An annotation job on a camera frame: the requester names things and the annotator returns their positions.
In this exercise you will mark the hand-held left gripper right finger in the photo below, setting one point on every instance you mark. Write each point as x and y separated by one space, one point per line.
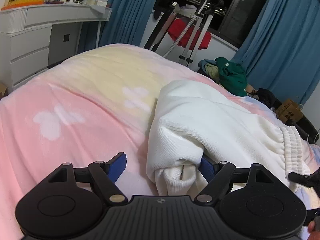
207 167

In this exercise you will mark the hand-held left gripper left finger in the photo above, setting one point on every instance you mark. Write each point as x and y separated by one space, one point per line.
117 168

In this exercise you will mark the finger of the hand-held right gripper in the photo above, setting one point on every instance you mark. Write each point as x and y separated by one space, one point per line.
302 179

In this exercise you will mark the white sweatpants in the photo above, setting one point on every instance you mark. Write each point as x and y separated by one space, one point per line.
212 120

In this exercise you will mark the dark clothes heap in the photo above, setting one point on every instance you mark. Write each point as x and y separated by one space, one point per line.
266 97

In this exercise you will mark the brown paper bag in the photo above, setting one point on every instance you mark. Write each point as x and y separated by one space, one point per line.
290 112

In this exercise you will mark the pastel tie-dye blanket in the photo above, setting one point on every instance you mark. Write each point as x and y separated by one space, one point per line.
75 92

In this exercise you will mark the beige cloth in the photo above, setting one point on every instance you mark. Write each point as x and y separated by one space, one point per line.
251 90

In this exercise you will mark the green garment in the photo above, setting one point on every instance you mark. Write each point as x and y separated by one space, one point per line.
232 77

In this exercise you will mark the olive yellow cloth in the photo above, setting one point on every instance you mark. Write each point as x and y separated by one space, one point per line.
212 71

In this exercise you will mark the red cloth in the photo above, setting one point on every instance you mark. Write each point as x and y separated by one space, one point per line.
180 32

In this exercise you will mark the blue curtain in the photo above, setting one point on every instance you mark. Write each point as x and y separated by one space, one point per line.
127 12
282 42

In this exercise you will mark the cardboard box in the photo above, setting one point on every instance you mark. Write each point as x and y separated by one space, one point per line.
3 90

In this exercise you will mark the garment steamer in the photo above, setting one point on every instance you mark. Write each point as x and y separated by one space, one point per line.
200 25

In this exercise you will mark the white dressing table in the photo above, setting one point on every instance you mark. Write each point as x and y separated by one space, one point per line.
27 42

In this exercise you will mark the white hanging garment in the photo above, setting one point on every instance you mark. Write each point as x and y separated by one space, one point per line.
188 8

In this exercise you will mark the dark window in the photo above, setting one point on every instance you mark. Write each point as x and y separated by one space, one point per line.
240 10

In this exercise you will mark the white tissue box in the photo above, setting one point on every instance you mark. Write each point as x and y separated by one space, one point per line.
102 2

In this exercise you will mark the orange tray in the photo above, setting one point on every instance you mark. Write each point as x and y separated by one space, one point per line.
25 1

